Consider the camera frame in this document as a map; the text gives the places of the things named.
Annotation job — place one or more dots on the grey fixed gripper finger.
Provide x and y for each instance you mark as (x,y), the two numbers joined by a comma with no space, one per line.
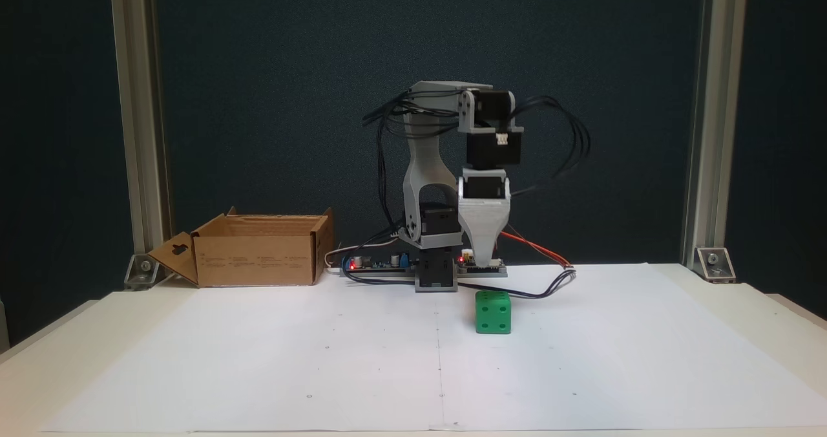
(483,227)

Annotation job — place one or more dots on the green die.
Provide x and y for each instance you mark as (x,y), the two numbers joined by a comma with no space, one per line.
(493,314)

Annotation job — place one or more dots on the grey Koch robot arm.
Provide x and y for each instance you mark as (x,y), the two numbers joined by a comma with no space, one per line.
(423,165)

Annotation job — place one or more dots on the circuit board with blue capacitor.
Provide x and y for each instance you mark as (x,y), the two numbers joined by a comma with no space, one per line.
(375,264)

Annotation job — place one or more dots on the brown cardboard box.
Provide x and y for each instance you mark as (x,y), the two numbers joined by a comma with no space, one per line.
(255,256)

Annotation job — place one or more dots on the grey base plate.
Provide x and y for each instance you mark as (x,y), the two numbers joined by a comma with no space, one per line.
(387,273)

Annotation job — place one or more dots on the metal corner bracket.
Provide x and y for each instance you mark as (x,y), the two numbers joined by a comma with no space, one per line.
(716,264)
(142,272)

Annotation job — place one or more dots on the aluminium frame post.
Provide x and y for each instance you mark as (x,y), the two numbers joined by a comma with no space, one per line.
(136,101)
(714,101)

